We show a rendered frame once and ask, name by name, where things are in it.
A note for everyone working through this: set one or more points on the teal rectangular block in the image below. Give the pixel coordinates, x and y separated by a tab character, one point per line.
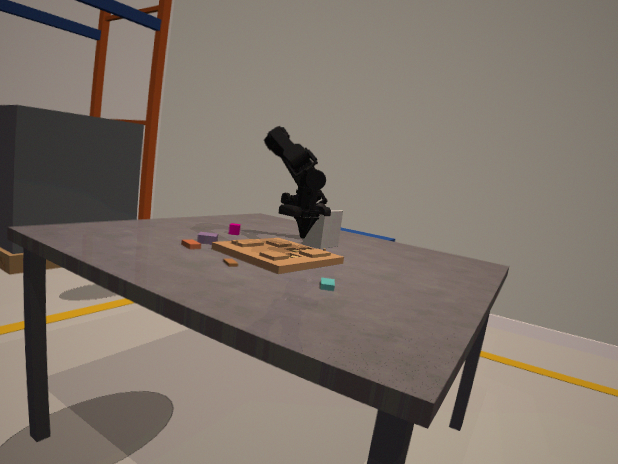
327	284

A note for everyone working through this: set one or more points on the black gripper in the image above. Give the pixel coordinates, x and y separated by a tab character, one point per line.
305	212

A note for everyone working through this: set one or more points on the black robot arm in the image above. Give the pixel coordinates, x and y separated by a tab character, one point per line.
298	162

